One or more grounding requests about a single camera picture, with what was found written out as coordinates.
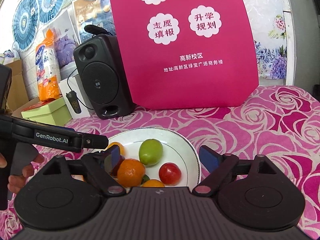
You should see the small front orange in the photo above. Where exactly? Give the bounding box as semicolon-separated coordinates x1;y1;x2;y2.
106;142;126;156

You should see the dark purple plum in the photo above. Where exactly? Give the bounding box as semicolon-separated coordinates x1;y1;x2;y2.
110;155;125;178

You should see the round orange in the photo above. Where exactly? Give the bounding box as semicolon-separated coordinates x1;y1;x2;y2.
142;179;165;187

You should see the green shoe box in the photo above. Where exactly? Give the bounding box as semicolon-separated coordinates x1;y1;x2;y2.
21;97;72;126

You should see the bedding poster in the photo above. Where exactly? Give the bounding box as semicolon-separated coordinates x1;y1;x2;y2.
43;0;116;80

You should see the large green mango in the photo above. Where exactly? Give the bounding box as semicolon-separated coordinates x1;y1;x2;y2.
139;139;163;166

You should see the black speaker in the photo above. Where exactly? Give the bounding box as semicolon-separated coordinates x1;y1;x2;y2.
73;24;135;119

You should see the orange white snack bag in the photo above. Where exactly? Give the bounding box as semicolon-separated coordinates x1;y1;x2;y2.
35;29;61;101

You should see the black speaker cable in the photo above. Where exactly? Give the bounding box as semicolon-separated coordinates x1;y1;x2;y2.
66;67;94;111

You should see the person's left hand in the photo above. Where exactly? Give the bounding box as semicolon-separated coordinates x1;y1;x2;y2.
0;154;44;194

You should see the green apple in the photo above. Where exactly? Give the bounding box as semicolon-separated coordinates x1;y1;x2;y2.
141;174;150;184

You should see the pink paper bag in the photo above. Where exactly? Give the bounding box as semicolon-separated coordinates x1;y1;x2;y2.
111;0;259;109

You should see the white cup box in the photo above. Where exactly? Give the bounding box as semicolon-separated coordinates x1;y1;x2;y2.
59;74;95;119

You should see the red tomato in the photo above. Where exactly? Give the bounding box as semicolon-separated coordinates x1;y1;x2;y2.
158;163;182;186

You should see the open cardboard box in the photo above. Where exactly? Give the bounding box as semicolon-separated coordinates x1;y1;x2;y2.
7;60;29;111

